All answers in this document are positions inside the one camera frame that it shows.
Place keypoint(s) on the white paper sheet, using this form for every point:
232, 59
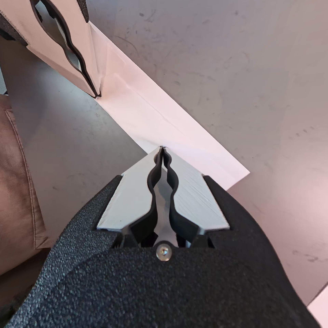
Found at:
153, 115
320, 315

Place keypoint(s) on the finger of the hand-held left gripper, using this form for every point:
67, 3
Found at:
33, 33
76, 30

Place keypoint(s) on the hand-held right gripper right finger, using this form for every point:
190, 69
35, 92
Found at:
199, 205

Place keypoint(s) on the grey desk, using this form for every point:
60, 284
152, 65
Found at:
230, 76

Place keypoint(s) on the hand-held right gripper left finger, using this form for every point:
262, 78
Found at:
125, 205

